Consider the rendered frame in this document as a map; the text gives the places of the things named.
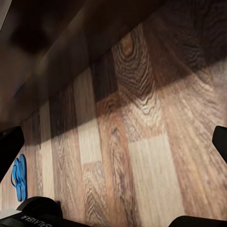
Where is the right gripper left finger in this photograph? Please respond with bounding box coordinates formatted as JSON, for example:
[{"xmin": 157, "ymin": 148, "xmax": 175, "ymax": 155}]
[{"xmin": 0, "ymin": 126, "xmax": 25, "ymax": 182}]

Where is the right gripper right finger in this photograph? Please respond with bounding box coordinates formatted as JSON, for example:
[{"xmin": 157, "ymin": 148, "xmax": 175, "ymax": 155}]
[{"xmin": 212, "ymin": 126, "xmax": 227, "ymax": 163}]

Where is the sandal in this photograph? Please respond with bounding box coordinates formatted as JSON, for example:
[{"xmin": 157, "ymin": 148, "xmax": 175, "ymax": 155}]
[
  {"xmin": 12, "ymin": 157, "xmax": 22, "ymax": 202},
  {"xmin": 12, "ymin": 154, "xmax": 28, "ymax": 201}
]

